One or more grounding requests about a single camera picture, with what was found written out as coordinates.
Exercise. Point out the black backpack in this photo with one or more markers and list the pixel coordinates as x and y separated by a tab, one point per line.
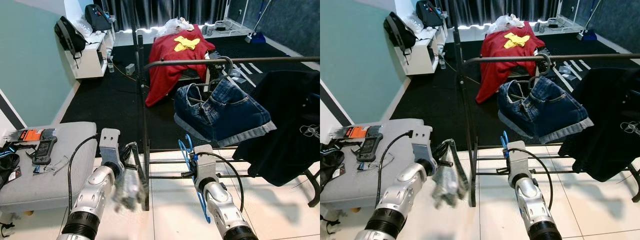
398	32
69	36

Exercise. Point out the black metal clothes rack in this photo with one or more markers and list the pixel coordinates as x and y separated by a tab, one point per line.
590	56
270	59

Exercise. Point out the grey upholstered ottoman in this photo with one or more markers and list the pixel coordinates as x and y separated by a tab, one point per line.
350	195
40	190

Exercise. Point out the small grey box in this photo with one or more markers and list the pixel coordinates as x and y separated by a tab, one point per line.
130	69

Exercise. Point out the black bag with red tag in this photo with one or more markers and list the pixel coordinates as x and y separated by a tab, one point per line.
429	14
97	17

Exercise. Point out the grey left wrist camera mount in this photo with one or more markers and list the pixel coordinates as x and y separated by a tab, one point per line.
422	140
110	142

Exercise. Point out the clear safety glasses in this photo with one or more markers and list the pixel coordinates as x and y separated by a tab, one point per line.
52	167
377	164

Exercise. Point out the dark curtain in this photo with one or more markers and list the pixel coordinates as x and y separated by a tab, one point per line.
500	9
165	11

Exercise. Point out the white plastic bag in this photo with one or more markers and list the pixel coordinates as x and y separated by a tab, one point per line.
507	22
177	26

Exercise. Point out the black handheld controller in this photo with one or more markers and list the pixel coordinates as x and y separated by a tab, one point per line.
369	146
44	150

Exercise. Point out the blue broom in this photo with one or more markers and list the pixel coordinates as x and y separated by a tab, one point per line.
257	38
589	35

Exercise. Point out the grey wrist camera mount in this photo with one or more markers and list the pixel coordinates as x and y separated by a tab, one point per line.
517	157
422	140
110	142
205	160

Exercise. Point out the black clothes hanger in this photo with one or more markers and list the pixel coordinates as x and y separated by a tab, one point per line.
548	62
230	64

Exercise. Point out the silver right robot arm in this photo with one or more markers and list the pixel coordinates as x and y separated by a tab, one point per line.
530	205
222	210

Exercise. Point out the white cabinet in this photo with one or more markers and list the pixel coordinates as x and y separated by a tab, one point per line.
422	57
92	62

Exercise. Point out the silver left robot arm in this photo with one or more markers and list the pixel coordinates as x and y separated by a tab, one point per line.
92	195
400	195

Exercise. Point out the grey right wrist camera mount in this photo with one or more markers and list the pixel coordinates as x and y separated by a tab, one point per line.
205	160
517	157

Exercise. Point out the orange and black device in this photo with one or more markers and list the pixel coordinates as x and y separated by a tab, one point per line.
356	132
31	135

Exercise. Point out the red cloth with yellow star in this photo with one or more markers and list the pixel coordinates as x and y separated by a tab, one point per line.
165	70
495	65

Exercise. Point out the clear plastic bottle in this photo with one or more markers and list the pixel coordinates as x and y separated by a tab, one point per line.
110	62
441	59

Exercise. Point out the black shirt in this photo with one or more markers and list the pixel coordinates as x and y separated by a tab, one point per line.
285	145
605	145

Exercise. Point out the blue denim shorts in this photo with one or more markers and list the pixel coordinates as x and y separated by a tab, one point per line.
545	112
225	117

